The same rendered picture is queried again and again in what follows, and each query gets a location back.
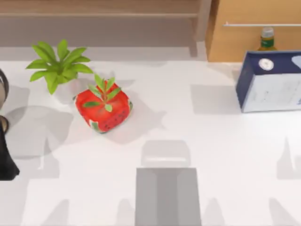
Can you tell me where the wooden cupboard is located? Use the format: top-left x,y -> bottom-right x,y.
205,0 -> 301,64

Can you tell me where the grey cup with dark rim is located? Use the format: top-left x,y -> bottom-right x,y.
0,68 -> 10,111

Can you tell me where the blue and white box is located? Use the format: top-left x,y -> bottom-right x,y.
235,49 -> 301,113

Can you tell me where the open wooden shelf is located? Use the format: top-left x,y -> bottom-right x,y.
0,0 -> 212,57

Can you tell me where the long metal handle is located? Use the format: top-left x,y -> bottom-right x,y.
222,21 -> 301,27

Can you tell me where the green plant in white pot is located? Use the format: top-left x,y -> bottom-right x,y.
25,39 -> 95,105

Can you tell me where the green bottle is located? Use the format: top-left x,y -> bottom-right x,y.
257,26 -> 278,52

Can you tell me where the red plant pot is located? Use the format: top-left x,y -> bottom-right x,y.
74,73 -> 134,135

